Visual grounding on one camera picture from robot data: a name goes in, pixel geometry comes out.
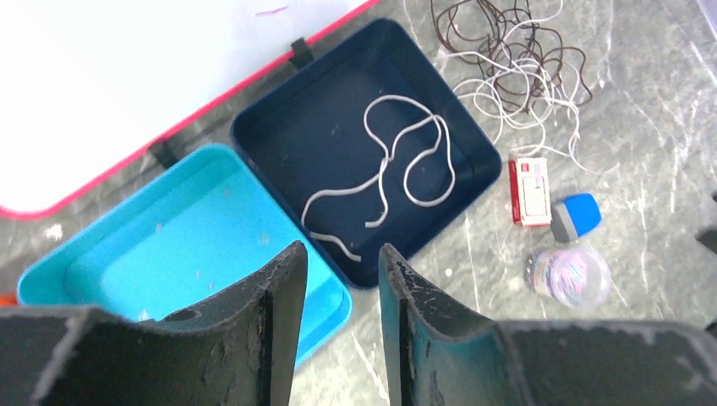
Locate white cable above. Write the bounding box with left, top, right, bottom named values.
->
left=436, top=0, right=606, bottom=175
left=300, top=94, right=457, bottom=263

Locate red white staples box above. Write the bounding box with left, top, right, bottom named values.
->
left=508, top=157, right=552, bottom=228

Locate blue grey eraser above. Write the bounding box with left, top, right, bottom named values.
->
left=550, top=193, right=602, bottom=244

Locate pink framed whiteboard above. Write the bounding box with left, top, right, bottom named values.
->
left=1, top=1, right=370, bottom=220

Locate light blue tray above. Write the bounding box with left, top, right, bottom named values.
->
left=16, top=144, right=354, bottom=368

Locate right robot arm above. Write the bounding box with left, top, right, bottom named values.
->
left=695, top=227, right=716, bottom=337

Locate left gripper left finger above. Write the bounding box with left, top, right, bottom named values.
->
left=1, top=241, right=308, bottom=405

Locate orange tray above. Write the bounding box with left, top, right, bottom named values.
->
left=0, top=293, right=19, bottom=307

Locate clear jar of clips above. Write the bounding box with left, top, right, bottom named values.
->
left=524, top=247, right=612, bottom=309

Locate navy blue tray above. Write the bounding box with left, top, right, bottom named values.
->
left=231, top=19, right=502, bottom=288

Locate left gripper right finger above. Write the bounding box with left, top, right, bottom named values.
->
left=378, top=244, right=716, bottom=405

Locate tangled white cable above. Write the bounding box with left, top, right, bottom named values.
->
left=436, top=0, right=606, bottom=175

